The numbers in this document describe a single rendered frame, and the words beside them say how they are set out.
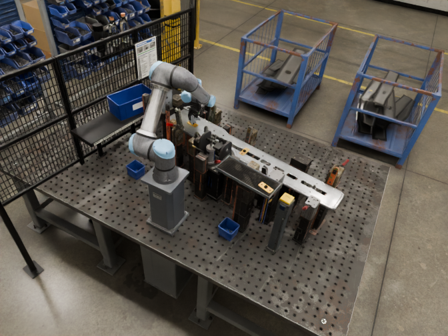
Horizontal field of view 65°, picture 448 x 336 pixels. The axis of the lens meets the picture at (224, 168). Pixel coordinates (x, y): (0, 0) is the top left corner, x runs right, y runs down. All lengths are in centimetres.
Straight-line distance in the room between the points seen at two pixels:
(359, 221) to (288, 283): 75
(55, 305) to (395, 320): 253
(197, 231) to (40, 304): 133
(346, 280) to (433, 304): 122
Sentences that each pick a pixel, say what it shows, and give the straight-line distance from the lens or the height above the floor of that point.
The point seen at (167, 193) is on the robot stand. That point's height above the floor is 108.
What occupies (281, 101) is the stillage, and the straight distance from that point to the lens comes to 468.
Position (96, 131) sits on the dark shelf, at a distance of 260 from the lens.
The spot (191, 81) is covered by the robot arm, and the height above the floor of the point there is 160.
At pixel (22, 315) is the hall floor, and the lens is 307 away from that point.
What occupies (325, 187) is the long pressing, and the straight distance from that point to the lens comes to 233.
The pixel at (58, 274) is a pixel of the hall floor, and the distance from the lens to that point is 315.
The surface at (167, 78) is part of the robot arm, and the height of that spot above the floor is 161.
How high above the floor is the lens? 257
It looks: 43 degrees down
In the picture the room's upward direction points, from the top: 6 degrees clockwise
